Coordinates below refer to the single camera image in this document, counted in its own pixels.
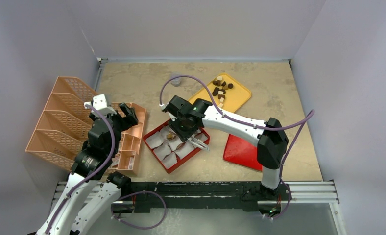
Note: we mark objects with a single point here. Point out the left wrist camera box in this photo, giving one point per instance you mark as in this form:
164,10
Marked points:
102,104

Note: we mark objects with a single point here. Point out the pink plastic file rack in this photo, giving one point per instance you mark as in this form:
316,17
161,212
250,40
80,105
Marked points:
64,124

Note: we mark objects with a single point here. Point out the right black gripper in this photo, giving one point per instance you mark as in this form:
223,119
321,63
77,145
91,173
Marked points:
186,134

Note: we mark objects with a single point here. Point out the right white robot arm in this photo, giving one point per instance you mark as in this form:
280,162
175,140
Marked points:
267,136

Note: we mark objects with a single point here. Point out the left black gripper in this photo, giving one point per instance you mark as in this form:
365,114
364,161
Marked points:
129,111

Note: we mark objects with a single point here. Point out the small clear plastic jar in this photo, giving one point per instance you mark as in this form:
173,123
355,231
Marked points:
175,79

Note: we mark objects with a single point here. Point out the yellow plastic tray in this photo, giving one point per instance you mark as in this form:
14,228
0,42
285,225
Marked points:
235,97

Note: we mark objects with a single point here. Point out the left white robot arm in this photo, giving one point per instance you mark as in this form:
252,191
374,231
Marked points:
89,164

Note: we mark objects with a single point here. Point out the black metal base rail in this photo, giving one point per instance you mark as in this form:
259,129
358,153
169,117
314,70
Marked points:
141,197

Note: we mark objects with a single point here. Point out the red compartment chocolate box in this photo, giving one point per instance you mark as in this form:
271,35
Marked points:
170,154

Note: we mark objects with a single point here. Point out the red box lid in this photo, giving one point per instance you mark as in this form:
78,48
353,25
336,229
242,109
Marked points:
241,152

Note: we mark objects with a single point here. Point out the metal serving tongs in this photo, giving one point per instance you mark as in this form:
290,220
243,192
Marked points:
198,143

